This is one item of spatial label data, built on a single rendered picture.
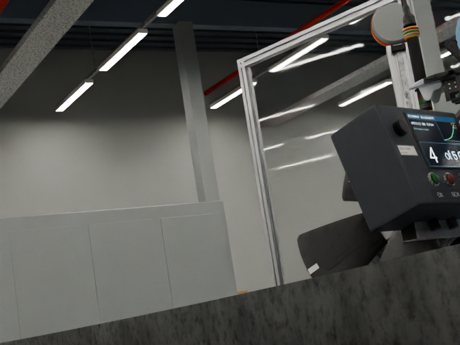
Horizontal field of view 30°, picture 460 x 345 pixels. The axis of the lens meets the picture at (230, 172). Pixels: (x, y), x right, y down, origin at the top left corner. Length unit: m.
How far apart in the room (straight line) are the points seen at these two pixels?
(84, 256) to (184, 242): 0.97
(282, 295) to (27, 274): 7.21
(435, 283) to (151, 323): 0.21
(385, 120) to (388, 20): 1.73
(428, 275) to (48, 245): 7.37
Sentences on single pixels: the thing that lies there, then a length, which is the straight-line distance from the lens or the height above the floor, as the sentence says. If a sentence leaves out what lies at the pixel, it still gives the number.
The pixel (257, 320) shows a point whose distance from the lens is 0.26.
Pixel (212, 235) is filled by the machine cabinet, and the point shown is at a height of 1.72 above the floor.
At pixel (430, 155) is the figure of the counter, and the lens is 1.51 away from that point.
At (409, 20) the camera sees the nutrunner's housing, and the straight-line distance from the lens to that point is 2.43.
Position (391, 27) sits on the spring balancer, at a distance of 3.16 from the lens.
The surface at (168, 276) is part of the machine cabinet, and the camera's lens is 7.88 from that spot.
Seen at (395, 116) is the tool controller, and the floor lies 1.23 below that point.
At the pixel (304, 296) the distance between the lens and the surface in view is 0.23.
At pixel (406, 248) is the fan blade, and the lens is 2.24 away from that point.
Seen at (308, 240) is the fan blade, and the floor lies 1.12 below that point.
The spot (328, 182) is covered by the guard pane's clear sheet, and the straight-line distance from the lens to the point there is 3.49.
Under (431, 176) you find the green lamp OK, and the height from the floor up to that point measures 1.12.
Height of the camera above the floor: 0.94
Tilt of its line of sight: 9 degrees up
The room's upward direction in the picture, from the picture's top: 9 degrees counter-clockwise
